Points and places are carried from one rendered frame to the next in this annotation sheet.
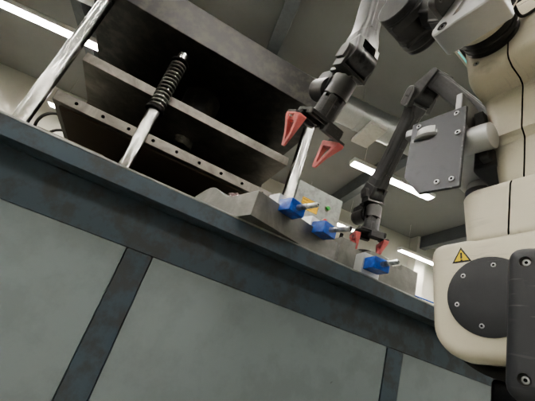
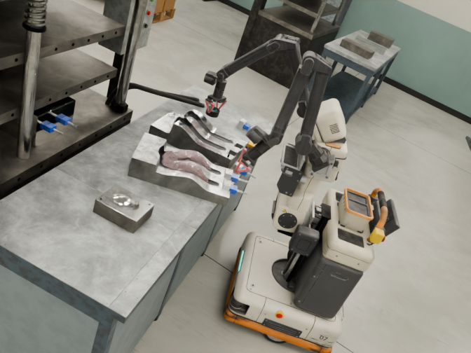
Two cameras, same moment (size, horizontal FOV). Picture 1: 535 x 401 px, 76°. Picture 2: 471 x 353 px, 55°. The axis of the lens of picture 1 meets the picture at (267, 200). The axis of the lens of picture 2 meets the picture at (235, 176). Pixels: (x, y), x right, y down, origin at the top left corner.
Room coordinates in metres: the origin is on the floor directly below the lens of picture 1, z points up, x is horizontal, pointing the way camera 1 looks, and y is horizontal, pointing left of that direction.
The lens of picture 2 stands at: (-0.19, 1.66, 2.11)
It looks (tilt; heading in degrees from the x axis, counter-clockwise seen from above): 32 degrees down; 297
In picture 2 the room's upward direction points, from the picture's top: 22 degrees clockwise
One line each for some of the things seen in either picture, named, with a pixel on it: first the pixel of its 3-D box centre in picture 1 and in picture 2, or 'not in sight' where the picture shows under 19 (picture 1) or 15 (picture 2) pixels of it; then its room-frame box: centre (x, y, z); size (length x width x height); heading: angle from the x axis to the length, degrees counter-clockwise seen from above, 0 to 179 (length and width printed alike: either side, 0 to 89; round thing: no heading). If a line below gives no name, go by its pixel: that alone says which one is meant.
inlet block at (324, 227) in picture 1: (326, 230); (235, 178); (0.71, -0.15, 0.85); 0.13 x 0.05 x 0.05; 35
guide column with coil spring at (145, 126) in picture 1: (125, 163); (28, 95); (1.38, 0.63, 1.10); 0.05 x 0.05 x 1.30
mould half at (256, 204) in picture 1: (236, 225); (184, 168); (0.90, 0.06, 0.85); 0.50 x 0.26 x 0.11; 35
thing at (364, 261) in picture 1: (379, 265); (245, 172); (0.74, -0.29, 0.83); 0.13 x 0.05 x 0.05; 13
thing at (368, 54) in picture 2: not in sight; (356, 68); (1.88, -4.71, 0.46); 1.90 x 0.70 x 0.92; 100
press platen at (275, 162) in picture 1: (182, 141); not in sight; (1.81, 0.59, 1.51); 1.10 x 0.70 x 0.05; 107
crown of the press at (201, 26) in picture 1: (200, 106); not in sight; (1.75, 0.57, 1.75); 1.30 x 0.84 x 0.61; 107
